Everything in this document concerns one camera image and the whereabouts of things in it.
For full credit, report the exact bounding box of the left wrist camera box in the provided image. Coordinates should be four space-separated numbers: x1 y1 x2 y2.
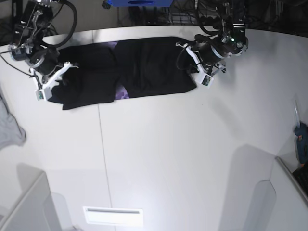
195 73 214 88

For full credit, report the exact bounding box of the grey cloth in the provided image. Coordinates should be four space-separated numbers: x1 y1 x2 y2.
0 89 26 150

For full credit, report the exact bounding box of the white cabinet left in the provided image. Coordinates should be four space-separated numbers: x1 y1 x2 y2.
0 163 62 231

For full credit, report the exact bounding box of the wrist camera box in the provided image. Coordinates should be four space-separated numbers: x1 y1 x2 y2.
195 73 214 88
35 87 52 101

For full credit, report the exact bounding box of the white table slot plate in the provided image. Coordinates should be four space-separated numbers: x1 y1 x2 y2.
83 206 144 227

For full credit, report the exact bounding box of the black T-shirt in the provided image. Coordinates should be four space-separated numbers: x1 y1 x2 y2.
50 37 196 110

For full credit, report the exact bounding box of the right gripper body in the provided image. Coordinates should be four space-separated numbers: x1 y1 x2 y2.
26 48 79 90

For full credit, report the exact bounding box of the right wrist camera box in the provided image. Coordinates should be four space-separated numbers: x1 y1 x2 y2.
35 87 52 101

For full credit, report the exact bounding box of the black keyboard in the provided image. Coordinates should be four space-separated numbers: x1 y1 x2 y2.
293 165 308 195

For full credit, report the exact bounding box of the blue glue gun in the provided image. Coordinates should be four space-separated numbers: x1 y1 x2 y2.
294 121 308 164

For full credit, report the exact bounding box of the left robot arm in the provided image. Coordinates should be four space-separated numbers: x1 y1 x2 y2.
176 0 249 76

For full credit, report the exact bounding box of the white partition right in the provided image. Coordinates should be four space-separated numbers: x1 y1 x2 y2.
253 157 308 231

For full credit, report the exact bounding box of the blue plastic box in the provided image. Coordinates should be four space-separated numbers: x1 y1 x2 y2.
107 0 173 7

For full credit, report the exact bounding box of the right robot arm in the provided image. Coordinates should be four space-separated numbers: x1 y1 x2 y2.
7 0 77 90

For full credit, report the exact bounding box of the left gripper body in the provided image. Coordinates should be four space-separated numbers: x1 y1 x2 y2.
176 40 227 76

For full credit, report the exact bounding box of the clear glue stick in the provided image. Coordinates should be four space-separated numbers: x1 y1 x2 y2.
293 100 300 128

